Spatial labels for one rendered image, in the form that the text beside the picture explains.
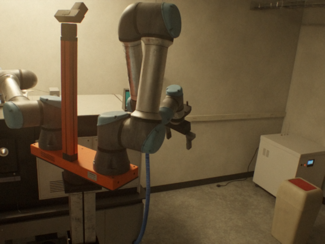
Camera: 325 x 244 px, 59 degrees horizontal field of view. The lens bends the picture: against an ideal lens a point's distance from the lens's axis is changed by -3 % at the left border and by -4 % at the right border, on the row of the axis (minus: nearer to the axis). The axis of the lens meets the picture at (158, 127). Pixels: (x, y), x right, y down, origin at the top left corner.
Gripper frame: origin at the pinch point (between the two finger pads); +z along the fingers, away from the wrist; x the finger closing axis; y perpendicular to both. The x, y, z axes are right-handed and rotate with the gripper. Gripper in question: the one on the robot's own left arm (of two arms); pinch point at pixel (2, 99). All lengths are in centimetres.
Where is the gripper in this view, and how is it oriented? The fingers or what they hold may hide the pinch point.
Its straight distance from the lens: 241.6
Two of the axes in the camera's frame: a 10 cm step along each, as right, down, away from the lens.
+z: -2.5, 5.8, 7.7
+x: -9.5, 0.3, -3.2
